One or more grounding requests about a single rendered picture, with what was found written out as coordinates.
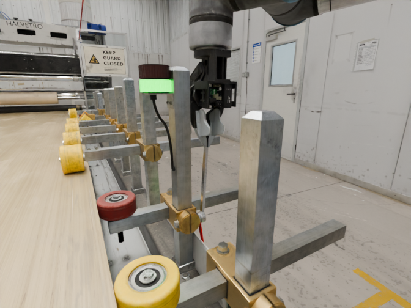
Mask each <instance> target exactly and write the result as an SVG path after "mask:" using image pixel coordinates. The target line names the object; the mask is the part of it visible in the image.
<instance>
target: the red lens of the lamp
mask: <svg viewBox="0 0 411 308"><path fill-rule="evenodd" d="M138 70H139V78H170V79H171V66H168V65H139V66H138Z"/></svg>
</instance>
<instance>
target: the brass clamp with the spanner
mask: <svg viewBox="0 0 411 308"><path fill-rule="evenodd" d="M160 202H161V203H163V202H164V203H165V204H166V205H167V206H168V208H169V218H168V221H169V222H170V223H171V224H172V226H173V227H174V228H175V230H176V231H177V232H180V231H181V232H182V233H184V234H190V233H193V232H195V231H196V230H197V229H198V227H199V225H200V218H199V216H198V215H197V214H196V207H195V206H194V205H193V204H192V207H190V208H186V209H183V210H177V208H176V207H175V206H174V205H173V204H172V195H167V192H164V193H161V194H160Z"/></svg>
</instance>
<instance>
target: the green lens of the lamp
mask: <svg viewBox="0 0 411 308"><path fill-rule="evenodd" d="M139 86H140V92H172V90H171V80H165V79H142V80H139Z"/></svg>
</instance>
